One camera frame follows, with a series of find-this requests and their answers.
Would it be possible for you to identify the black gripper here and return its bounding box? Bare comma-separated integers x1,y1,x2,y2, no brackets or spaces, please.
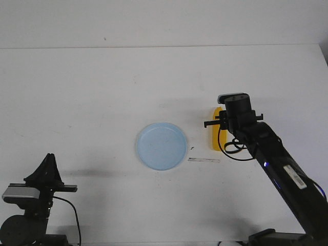
203,110,263,133
9,153,77,192

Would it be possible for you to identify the yellow corn cob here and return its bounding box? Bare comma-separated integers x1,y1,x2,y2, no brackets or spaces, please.
212,107,228,152

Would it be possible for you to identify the light blue plate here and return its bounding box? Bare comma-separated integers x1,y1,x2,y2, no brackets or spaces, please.
136,122,188,171

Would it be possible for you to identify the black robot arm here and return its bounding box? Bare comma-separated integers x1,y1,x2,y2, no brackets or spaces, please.
204,93,327,245
1,153,77,245

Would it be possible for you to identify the horizontal tape strip on table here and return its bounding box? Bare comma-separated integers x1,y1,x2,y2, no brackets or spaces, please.
188,157,220,163

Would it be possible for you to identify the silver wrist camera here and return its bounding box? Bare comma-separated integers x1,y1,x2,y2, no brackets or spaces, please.
217,93,249,104

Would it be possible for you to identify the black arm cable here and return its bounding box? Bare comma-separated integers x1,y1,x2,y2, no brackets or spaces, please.
52,196,82,246
217,127,257,162

